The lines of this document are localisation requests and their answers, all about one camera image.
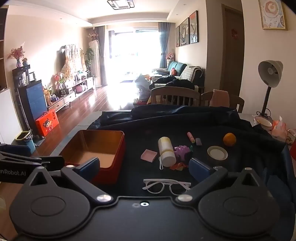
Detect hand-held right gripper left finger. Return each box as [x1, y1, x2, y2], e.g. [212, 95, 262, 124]
[24, 157, 114, 205]

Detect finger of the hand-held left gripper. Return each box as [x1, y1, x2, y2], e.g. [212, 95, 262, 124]
[35, 156, 65, 171]
[0, 144, 42, 163]

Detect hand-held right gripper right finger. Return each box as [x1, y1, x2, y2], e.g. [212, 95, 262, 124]
[175, 158, 269, 205]

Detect grey tape roll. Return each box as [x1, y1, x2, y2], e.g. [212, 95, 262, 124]
[207, 146, 228, 166]

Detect red tin box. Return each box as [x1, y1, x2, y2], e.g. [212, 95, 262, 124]
[59, 130, 126, 184]

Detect purple spiky toy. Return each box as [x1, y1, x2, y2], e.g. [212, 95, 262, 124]
[174, 145, 191, 166]

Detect white bottle yellow label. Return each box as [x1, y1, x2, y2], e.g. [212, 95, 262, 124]
[158, 137, 176, 164]

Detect orange fruit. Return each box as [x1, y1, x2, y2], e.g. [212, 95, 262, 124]
[223, 133, 237, 147]

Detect teal trash bin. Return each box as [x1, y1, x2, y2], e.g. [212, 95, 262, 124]
[15, 131, 36, 153]

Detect red candy wrapper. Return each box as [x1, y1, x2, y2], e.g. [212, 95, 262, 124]
[169, 162, 189, 171]

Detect white cabinet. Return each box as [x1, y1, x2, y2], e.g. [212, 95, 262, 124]
[0, 88, 22, 145]

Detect white eyeglasses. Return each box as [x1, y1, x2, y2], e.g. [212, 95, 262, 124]
[143, 178, 192, 195]

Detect red gift box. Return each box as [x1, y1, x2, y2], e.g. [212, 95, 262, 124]
[35, 109, 59, 137]

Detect pink square pad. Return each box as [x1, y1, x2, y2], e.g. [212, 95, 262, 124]
[141, 149, 158, 163]

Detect blue panel black stand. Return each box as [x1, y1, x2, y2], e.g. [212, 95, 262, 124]
[17, 80, 49, 138]

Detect dark blue cloth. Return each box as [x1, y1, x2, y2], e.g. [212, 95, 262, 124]
[87, 104, 296, 209]

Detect wooden tv stand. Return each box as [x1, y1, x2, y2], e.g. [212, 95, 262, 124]
[47, 76, 96, 112]

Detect pink cloth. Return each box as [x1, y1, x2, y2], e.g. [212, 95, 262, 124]
[211, 89, 230, 107]

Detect wooden slatted chair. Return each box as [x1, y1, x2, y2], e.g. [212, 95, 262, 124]
[150, 87, 201, 106]

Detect black jacket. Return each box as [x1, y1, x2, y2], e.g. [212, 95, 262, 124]
[149, 79, 195, 91]

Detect orange snack packet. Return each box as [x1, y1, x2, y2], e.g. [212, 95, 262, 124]
[272, 116, 296, 145]

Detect pink flower vase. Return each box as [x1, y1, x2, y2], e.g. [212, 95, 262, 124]
[7, 46, 25, 67]

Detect white sofa blanket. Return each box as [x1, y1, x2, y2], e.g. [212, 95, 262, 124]
[179, 66, 201, 81]

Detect white standing air conditioner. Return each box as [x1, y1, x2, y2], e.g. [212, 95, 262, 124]
[89, 40, 101, 88]

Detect cloth covered television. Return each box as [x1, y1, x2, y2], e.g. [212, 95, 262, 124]
[57, 44, 87, 73]

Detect dark green sofa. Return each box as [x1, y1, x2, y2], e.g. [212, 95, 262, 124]
[153, 61, 205, 88]

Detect green potted plant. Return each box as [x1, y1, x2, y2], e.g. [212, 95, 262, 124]
[85, 47, 96, 77]

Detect grey curtain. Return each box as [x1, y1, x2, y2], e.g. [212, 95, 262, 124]
[96, 25, 108, 87]

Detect brown door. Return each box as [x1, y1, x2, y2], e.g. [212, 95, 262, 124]
[220, 3, 245, 96]

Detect grey desk lamp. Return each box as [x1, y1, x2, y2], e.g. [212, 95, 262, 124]
[254, 60, 284, 127]

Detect blue curtain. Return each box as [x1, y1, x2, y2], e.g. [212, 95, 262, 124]
[158, 22, 171, 68]

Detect square ceiling light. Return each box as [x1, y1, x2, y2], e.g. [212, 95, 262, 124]
[107, 0, 135, 10]

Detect gold framed wall picture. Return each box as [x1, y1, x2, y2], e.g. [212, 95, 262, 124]
[258, 0, 288, 31]

